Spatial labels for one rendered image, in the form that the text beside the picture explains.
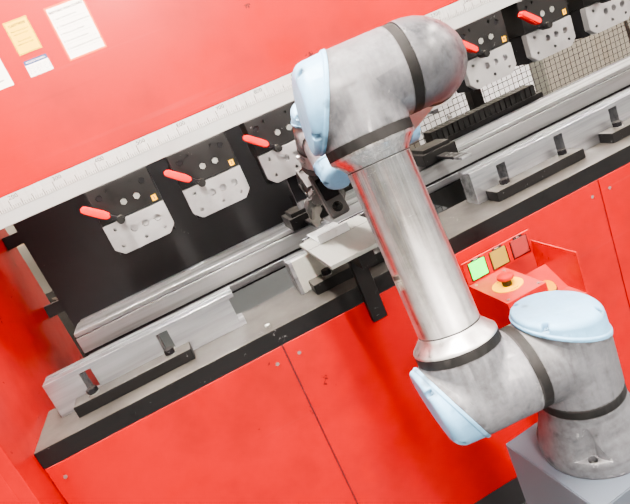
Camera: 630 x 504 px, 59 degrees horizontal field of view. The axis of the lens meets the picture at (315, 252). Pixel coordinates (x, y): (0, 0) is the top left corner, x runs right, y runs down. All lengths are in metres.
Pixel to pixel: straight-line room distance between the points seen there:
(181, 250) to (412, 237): 1.34
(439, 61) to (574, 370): 0.41
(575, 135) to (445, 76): 1.13
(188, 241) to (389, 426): 0.90
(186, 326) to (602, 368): 0.98
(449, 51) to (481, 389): 0.41
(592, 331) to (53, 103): 1.14
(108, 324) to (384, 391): 0.80
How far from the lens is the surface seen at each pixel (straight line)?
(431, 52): 0.72
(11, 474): 1.38
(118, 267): 1.96
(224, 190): 1.39
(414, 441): 1.64
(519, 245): 1.48
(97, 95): 1.38
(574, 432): 0.86
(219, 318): 1.47
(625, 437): 0.87
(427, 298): 0.71
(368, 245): 1.26
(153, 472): 1.49
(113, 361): 1.49
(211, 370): 1.38
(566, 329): 0.76
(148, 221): 1.40
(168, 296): 1.71
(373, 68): 0.69
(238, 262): 1.70
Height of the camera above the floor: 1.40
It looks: 17 degrees down
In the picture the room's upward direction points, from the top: 23 degrees counter-clockwise
